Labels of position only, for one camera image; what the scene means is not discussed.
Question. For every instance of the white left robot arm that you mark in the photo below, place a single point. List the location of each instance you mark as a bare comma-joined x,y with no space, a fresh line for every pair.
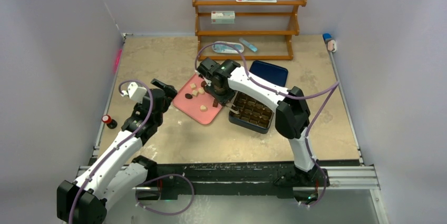
88,198

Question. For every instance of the pink plastic tray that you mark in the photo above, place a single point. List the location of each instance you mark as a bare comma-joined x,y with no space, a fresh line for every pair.
191,107

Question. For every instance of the dark rectangular chocolate piece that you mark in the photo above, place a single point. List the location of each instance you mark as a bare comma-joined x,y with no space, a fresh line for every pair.
215,103

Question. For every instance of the red black button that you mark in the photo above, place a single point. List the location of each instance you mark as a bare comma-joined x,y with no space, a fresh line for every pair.
109,122

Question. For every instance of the wooden shelf rack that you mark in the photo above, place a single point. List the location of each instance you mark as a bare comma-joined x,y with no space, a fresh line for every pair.
276,21

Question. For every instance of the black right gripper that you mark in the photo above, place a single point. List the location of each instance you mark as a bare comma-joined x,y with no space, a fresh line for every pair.
221,96

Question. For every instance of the dark blue tin lid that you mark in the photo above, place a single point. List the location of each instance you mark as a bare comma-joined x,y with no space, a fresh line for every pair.
270,72

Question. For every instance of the light blue small tube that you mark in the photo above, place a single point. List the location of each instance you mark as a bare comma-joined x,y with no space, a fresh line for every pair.
248,45

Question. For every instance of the light blue oval package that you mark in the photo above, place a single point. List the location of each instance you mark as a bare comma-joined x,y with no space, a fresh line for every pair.
227,47

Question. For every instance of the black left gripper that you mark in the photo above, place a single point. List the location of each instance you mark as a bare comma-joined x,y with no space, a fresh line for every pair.
169,94

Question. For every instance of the blue chocolate tin box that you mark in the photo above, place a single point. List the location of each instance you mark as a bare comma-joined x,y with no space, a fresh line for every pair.
252,114

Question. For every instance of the white green small box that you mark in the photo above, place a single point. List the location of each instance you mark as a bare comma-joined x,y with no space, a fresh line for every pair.
223,17

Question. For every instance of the blue white corner device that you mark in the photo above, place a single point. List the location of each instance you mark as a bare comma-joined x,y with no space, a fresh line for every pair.
330,42

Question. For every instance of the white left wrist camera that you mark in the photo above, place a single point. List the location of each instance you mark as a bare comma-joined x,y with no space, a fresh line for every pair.
134,92

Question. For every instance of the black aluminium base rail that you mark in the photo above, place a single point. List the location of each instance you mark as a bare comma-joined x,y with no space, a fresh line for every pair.
280,179

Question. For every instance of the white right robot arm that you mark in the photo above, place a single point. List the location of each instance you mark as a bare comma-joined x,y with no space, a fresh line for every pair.
290,109

